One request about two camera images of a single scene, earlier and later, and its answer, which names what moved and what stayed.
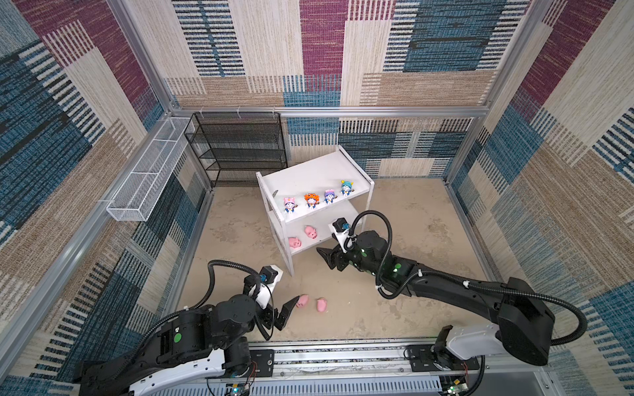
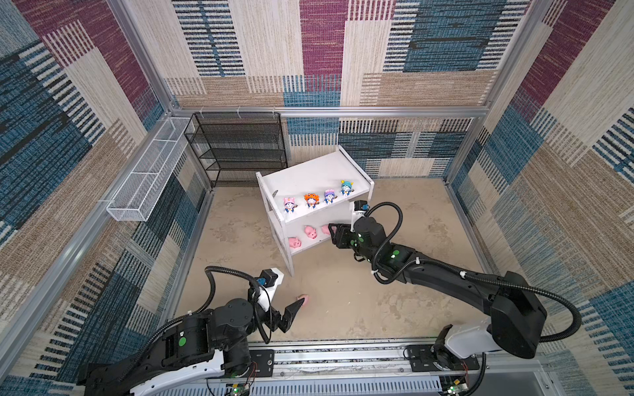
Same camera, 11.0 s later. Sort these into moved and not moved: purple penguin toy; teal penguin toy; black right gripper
Moved: black right gripper
Not moved: teal penguin toy; purple penguin toy
